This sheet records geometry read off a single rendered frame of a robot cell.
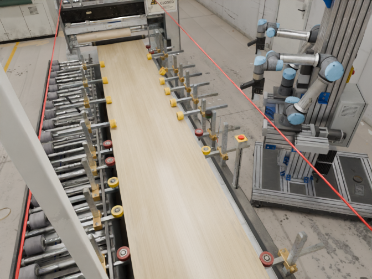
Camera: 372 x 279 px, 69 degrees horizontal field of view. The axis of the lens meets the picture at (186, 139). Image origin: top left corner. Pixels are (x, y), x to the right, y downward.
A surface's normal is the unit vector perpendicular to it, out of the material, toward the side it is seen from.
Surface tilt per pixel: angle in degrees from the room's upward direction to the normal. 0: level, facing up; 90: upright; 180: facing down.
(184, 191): 0
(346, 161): 0
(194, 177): 0
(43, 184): 90
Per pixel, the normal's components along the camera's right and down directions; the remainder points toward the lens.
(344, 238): -0.04, -0.77
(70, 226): 0.30, 0.60
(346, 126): -0.22, 0.63
